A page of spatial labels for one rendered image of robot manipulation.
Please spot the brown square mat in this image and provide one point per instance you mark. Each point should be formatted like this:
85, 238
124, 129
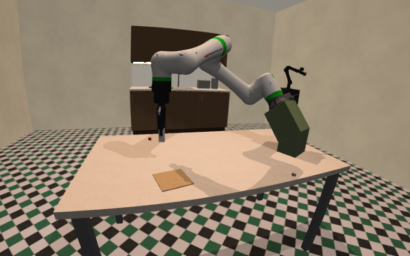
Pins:
172, 179

